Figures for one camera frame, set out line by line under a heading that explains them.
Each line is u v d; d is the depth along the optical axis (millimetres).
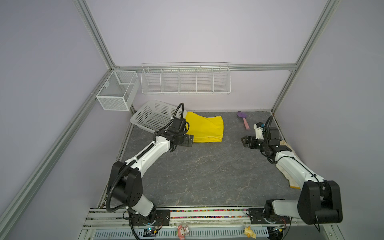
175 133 652
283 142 1019
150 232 723
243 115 1164
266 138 680
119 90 998
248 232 667
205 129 1095
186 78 974
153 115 1194
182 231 678
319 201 416
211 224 729
